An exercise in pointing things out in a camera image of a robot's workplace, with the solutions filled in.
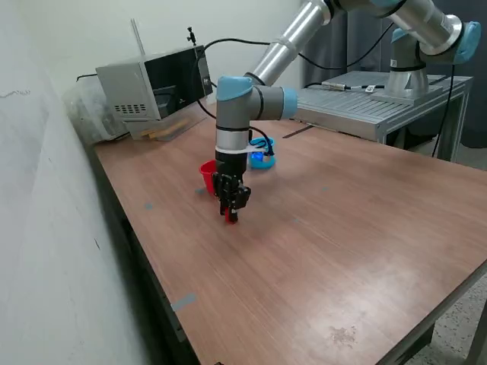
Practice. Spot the aluminium robot base table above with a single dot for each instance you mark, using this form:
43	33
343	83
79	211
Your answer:
342	106

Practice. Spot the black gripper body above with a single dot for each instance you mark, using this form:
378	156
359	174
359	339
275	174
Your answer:
229	163

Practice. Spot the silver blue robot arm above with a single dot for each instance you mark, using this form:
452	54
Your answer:
236	110

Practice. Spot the blue plastic cup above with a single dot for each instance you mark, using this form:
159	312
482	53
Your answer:
262	164

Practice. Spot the silver microwave oven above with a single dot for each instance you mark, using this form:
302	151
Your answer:
125	87

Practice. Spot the thin white rod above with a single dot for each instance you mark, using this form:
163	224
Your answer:
137	36

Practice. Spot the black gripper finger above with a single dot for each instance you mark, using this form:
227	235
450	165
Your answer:
220	190
240	197

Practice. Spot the wooden stick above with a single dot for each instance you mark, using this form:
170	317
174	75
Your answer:
163	132
167	126

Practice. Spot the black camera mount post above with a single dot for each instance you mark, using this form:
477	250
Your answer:
191	36

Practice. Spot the long grey tape strip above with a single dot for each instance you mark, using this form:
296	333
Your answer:
183	302

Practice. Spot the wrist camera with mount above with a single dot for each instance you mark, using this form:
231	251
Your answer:
258	152

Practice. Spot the red cube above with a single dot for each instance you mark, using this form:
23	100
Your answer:
229	217

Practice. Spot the white label tag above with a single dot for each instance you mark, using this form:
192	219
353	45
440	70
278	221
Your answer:
370	88

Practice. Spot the dark grey curtain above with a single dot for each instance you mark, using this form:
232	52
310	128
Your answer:
342	45

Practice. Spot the clear plastic bag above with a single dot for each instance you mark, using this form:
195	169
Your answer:
83	110

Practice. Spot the red plastic cup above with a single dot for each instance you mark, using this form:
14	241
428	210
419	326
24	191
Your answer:
207	175

